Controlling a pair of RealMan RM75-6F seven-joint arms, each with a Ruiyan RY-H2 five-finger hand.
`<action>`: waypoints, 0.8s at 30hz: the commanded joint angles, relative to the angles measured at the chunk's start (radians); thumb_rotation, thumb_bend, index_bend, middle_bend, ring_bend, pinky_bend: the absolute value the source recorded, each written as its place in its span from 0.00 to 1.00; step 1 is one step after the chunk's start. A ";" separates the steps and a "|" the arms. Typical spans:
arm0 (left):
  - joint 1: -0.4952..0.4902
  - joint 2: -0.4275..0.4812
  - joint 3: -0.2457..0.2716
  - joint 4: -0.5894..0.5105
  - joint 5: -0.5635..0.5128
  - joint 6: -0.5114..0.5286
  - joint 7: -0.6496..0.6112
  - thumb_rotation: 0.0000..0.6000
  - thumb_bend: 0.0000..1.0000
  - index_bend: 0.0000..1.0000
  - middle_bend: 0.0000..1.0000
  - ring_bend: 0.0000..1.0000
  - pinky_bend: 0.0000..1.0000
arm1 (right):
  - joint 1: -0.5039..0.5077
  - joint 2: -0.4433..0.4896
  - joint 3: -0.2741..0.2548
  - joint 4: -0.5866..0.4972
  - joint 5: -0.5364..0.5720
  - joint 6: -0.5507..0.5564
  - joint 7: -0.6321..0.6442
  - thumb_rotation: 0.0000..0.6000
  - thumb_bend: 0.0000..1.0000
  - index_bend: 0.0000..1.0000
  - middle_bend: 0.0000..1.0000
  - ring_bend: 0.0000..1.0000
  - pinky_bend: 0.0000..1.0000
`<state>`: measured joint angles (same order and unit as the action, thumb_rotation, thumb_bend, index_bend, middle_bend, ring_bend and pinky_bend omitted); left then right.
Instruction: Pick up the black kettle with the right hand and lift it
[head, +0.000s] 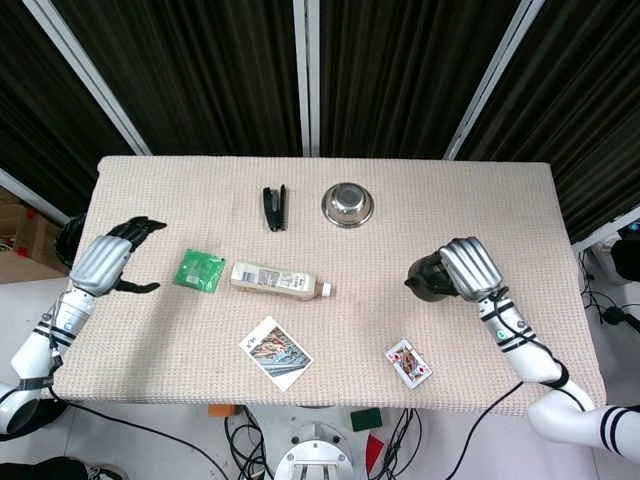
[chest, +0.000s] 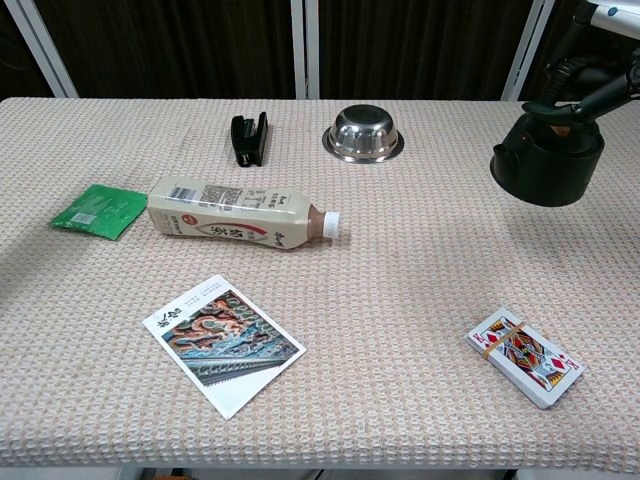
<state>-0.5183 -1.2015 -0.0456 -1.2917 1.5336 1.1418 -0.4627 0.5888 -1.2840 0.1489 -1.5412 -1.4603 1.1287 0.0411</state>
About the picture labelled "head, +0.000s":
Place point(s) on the black white sneaker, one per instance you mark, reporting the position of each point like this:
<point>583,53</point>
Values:
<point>102,472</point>

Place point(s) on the green block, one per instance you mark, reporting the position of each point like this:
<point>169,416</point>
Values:
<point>366,420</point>

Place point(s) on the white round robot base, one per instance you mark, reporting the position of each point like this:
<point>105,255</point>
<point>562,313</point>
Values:
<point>312,455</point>

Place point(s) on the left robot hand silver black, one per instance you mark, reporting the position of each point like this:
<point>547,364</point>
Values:
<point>102,260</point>

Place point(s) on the king playing card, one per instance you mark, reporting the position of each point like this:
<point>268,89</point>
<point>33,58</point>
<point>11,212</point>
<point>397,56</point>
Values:
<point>407,364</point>

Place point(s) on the black stapler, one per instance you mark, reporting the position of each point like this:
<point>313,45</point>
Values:
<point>275,210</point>

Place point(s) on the beige waffle tablecloth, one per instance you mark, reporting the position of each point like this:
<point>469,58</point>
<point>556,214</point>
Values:
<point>350,240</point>

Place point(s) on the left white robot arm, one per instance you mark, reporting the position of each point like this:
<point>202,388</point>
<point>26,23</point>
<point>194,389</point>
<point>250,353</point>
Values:
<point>35,350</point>

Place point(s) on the red sheet piece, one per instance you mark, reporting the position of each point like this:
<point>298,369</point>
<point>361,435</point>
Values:
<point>375,452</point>

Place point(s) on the green sachet packet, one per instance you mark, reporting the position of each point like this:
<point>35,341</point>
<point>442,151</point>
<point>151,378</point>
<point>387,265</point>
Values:
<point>197,270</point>

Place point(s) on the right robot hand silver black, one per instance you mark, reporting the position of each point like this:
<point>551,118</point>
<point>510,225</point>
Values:
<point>472,267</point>

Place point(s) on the orange block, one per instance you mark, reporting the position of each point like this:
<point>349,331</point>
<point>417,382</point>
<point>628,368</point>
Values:
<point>220,410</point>

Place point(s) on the black round object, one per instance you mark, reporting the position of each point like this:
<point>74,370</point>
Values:
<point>65,240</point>
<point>422,280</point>

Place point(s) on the black device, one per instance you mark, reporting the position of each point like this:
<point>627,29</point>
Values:
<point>627,260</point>

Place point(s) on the cardboard box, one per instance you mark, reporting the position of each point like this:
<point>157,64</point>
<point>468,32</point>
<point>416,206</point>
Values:
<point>25,250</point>

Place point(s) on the dark curtain panel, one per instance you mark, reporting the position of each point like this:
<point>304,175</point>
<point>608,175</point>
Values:
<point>200,75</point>
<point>400,75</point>
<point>40,100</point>
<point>590,100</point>

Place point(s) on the milk tea bottle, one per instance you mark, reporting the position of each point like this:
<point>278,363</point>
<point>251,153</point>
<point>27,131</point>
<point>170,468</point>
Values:
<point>270,279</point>

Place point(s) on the dragon picture postcard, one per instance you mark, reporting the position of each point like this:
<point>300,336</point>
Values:
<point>275,352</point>

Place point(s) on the white frame post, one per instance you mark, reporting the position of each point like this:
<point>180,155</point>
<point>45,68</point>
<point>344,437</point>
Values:
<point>88,75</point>
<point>605,231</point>
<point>300,75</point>
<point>30,192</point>
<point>497,75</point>

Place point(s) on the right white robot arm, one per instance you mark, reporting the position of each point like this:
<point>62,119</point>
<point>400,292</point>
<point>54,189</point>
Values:
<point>530,360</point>

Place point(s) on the stainless steel bowl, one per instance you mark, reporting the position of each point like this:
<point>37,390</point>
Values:
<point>347,205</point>

